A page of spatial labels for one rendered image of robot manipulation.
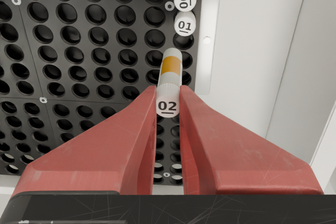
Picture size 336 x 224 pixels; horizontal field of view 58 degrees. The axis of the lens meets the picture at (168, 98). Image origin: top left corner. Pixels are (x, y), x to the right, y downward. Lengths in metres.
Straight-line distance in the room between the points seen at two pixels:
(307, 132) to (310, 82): 0.04
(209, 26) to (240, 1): 0.03
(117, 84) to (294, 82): 0.14
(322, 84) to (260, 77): 0.08
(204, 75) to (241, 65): 0.04
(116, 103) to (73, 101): 0.03
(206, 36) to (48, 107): 0.13
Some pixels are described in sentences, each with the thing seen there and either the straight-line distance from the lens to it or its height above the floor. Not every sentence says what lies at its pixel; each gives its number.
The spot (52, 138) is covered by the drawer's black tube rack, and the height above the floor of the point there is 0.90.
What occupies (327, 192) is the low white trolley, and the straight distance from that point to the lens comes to 0.55.
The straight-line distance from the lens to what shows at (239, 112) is 0.31.
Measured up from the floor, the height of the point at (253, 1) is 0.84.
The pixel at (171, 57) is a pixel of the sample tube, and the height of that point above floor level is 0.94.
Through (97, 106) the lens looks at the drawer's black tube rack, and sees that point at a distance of 0.23.
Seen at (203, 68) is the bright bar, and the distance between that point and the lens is 0.26.
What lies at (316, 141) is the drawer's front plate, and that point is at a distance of 0.22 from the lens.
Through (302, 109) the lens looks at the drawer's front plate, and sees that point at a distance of 0.25.
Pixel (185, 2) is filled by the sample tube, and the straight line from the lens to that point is 0.17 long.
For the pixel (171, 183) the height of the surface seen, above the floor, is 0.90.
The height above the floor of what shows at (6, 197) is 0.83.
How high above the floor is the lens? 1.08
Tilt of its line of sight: 55 degrees down
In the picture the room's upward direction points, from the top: 173 degrees counter-clockwise
